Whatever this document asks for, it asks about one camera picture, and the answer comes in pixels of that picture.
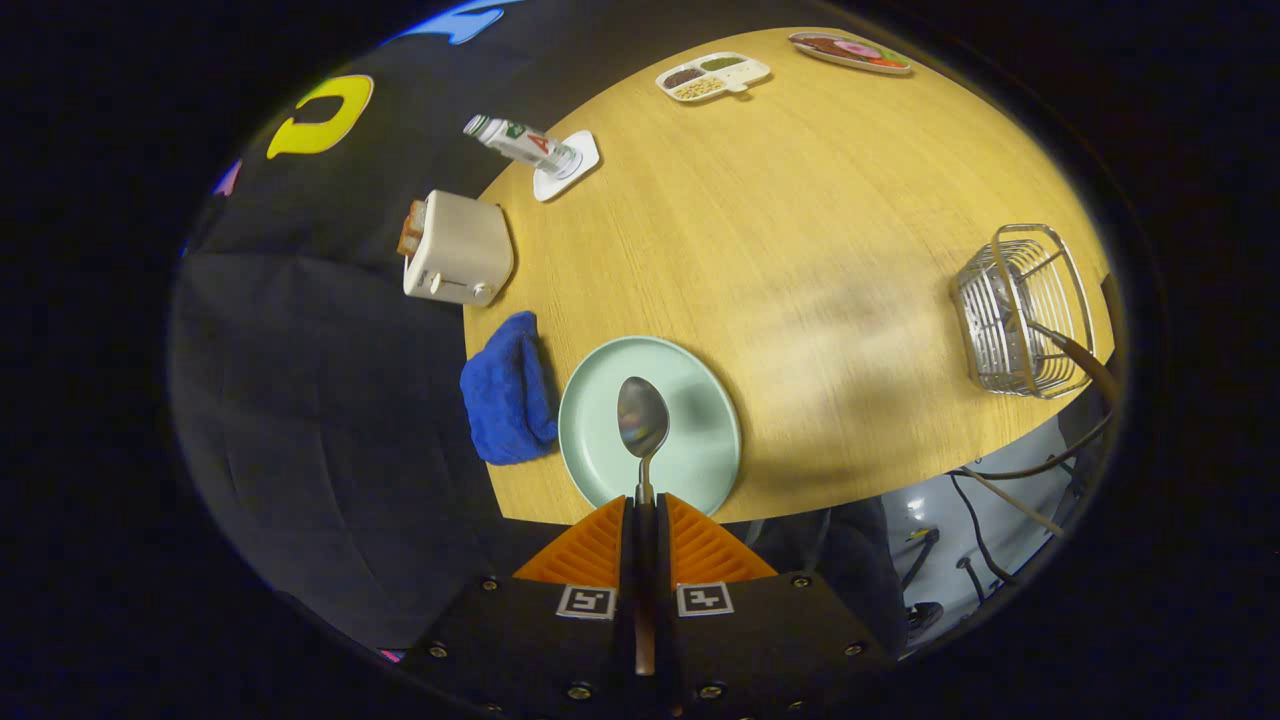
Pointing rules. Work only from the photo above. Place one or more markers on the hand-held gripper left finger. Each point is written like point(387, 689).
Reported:
point(630, 600)

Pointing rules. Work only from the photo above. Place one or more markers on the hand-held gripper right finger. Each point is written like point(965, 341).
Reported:
point(663, 600)

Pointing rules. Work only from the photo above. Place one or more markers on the metal spoon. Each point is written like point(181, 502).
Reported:
point(642, 415)

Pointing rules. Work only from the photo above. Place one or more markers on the pale green plate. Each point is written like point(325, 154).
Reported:
point(700, 440)

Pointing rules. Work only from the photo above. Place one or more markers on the person's dark trousers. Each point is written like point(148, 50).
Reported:
point(840, 570)

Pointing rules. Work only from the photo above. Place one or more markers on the blue cloth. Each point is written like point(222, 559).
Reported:
point(505, 395)

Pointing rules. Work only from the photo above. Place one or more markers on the white toaster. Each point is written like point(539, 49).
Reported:
point(460, 250)

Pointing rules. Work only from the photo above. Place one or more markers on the white square coaster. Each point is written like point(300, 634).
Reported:
point(550, 188)

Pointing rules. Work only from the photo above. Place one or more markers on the toast bread slice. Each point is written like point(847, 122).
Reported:
point(418, 212)
point(408, 240)

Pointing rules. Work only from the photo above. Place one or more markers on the small plastic drink bottle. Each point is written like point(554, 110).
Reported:
point(520, 142)

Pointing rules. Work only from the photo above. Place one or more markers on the white divided snack dish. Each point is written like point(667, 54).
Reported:
point(747, 72)

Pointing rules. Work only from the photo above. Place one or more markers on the white plate of food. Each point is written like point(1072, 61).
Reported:
point(840, 62)

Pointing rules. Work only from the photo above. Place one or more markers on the brown meat pieces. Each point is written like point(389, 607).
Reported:
point(822, 47)

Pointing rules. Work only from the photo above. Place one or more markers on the red tomato slice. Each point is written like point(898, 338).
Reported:
point(882, 63)

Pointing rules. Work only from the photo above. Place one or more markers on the pink ham slice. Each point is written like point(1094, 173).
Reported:
point(858, 49)

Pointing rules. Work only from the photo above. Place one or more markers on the green lettuce leaf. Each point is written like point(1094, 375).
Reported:
point(895, 58)

